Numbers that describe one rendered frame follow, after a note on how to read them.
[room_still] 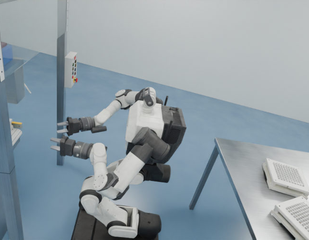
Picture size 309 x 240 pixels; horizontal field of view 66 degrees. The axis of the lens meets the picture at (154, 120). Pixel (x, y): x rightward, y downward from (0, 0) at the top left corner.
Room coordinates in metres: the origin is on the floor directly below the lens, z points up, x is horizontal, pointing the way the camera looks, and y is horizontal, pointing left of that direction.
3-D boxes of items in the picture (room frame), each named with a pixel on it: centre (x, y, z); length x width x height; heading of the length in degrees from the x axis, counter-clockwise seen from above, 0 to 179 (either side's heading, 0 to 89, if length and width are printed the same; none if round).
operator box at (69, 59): (1.86, 0.79, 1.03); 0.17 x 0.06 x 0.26; 10
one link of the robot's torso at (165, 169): (1.13, -0.03, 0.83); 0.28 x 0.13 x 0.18; 99
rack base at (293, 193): (1.31, -0.96, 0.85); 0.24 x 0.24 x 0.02; 85
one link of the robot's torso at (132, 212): (1.12, 0.04, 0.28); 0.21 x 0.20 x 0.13; 99
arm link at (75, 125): (1.20, 0.45, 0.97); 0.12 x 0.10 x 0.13; 131
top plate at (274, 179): (1.31, -0.96, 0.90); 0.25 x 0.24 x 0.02; 175
